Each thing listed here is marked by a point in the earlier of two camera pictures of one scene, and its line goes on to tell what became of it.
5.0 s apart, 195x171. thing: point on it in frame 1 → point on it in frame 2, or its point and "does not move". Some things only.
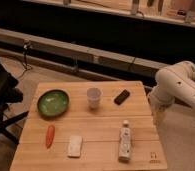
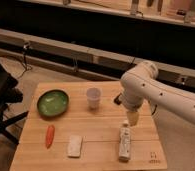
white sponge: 75,145 does not move
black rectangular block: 120,98 does not move
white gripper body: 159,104 → 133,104
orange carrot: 50,135 does not move
